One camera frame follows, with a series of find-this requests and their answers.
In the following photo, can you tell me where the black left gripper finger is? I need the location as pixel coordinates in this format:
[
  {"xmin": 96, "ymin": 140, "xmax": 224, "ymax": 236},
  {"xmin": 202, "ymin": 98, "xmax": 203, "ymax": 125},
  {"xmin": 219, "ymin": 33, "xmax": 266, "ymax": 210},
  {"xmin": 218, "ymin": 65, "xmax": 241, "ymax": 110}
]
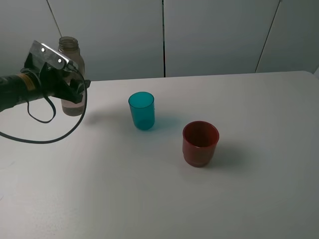
[{"xmin": 65, "ymin": 79, "xmax": 91, "ymax": 104}]

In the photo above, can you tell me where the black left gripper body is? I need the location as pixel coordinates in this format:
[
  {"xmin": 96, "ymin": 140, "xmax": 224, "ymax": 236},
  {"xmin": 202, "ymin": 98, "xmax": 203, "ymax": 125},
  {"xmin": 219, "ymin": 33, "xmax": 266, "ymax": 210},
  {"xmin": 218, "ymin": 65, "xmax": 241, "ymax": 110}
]
[{"xmin": 23, "ymin": 53, "xmax": 68, "ymax": 100}]

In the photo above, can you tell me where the clear brownish plastic bottle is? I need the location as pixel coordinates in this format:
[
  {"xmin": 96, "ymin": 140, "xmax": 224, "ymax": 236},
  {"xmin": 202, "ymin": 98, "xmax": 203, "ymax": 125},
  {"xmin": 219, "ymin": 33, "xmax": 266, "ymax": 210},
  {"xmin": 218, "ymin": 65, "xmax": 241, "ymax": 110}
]
[{"xmin": 58, "ymin": 36, "xmax": 85, "ymax": 117}]

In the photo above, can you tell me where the teal translucent plastic cup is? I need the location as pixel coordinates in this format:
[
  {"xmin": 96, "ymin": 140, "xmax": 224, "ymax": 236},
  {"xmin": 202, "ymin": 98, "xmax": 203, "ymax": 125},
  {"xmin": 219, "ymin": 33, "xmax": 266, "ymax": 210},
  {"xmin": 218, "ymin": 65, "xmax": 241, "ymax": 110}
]
[{"xmin": 128, "ymin": 92, "xmax": 155, "ymax": 130}]

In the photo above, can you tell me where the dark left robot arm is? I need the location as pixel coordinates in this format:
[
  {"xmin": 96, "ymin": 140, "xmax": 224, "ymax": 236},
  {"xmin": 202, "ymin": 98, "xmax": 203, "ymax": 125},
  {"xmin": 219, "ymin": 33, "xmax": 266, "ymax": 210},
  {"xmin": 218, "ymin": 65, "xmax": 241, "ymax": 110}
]
[{"xmin": 0, "ymin": 53, "xmax": 91, "ymax": 111}]

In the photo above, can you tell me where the red plastic cup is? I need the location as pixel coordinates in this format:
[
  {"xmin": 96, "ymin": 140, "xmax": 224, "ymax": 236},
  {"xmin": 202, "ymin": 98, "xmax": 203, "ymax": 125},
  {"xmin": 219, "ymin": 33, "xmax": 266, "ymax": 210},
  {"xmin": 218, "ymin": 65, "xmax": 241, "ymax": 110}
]
[{"xmin": 182, "ymin": 121, "xmax": 219, "ymax": 168}]

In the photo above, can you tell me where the thin black loop cable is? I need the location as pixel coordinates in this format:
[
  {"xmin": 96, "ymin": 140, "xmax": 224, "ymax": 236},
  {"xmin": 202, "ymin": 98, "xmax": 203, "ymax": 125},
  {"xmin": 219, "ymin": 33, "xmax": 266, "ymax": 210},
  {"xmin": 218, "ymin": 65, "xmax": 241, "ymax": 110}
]
[{"xmin": 26, "ymin": 93, "xmax": 56, "ymax": 123}]

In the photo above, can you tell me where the black camera cable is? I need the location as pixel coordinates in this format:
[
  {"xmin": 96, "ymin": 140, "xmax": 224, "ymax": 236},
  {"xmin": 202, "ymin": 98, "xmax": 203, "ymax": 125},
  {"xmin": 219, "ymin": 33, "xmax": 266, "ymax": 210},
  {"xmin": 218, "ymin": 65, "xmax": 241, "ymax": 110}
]
[{"xmin": 0, "ymin": 66, "xmax": 88, "ymax": 144}]

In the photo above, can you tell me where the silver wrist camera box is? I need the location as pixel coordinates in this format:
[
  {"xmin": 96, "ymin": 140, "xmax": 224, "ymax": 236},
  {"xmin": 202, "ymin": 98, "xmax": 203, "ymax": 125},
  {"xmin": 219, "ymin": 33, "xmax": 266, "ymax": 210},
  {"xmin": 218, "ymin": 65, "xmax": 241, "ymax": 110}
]
[{"xmin": 29, "ymin": 40, "xmax": 78, "ymax": 72}]

